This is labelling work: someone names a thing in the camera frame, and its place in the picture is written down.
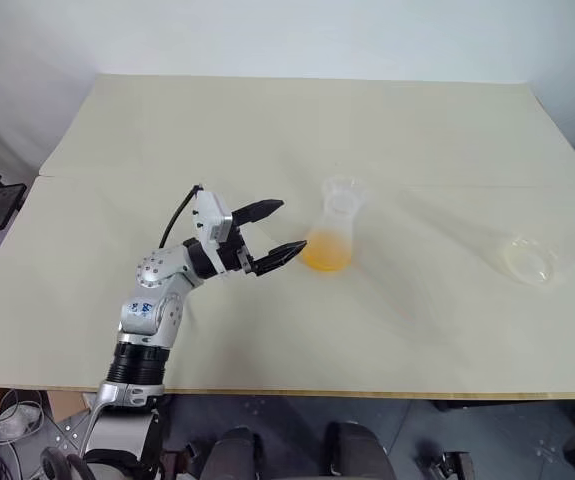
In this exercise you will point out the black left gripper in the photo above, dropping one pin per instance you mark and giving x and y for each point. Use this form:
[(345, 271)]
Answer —
[(232, 255)]

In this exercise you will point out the small clear conical flask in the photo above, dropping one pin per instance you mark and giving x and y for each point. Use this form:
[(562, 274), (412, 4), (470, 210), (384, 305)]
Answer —
[(331, 250)]

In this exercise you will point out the clear plastic cup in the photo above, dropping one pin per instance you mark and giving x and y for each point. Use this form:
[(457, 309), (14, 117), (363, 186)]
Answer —
[(529, 260)]

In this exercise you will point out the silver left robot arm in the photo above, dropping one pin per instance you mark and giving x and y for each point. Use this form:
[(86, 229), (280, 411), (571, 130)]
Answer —
[(159, 270)]

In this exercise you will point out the dark rounded shape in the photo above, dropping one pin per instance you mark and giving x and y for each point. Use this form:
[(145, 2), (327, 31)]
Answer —
[(232, 455), (359, 452)]

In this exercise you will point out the silver robot torso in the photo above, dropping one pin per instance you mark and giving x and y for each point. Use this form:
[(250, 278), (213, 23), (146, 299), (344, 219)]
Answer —
[(117, 435)]

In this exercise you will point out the brown cardboard box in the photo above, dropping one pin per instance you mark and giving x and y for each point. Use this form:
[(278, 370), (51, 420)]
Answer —
[(69, 405)]

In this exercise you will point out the black caster foot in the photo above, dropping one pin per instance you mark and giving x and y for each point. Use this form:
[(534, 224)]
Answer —
[(449, 465)]

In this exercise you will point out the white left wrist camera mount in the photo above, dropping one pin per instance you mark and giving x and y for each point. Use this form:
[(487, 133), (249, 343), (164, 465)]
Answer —
[(209, 212)]

